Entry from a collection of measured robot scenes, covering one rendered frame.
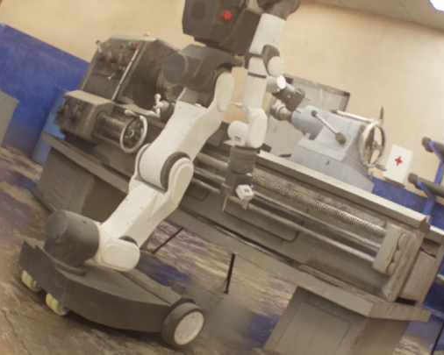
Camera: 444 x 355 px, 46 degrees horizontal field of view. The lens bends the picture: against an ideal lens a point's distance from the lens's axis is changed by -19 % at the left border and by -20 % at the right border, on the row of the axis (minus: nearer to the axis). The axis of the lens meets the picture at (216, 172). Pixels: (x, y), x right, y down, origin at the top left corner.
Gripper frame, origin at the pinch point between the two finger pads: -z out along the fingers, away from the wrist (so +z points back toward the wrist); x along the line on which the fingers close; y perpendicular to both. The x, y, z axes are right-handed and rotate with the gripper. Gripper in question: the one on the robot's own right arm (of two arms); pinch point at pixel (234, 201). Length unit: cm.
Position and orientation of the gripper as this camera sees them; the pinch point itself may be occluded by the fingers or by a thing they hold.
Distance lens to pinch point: 219.4
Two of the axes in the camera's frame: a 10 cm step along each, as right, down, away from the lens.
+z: 1.7, -9.6, -2.4
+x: 7.8, -0.2, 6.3
